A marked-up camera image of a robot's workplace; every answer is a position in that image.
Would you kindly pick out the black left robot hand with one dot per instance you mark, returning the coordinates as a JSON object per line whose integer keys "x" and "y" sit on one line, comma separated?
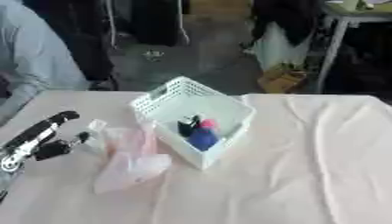
{"x": 47, "y": 137}

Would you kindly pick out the tan cardboard box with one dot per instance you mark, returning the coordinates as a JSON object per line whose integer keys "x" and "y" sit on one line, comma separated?
{"x": 282, "y": 80}

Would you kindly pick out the small clear plastic bottle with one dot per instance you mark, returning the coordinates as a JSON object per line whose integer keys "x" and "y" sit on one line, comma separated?
{"x": 95, "y": 131}

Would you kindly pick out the pink transparent plastic bag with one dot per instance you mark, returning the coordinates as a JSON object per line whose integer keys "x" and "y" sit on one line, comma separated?
{"x": 130, "y": 159}

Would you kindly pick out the person in dark clothing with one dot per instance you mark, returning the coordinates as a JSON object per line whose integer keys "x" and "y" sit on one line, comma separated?
{"x": 81, "y": 40}

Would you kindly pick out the black small object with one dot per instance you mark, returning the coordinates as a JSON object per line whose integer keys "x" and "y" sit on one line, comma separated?
{"x": 187, "y": 127}

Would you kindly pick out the white perforated plastic basket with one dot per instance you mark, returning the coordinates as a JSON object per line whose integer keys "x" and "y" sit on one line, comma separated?
{"x": 194, "y": 108}

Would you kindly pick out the blue soft toy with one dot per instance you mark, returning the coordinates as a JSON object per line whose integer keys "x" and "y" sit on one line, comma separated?
{"x": 203, "y": 139}

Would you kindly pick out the pink round toy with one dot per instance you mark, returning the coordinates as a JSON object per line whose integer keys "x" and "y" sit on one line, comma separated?
{"x": 209, "y": 123}

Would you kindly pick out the white and black hanging garment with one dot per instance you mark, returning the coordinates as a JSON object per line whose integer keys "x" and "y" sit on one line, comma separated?
{"x": 284, "y": 35}

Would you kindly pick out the white metal table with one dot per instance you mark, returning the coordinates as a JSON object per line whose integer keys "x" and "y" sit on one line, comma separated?
{"x": 347, "y": 17}

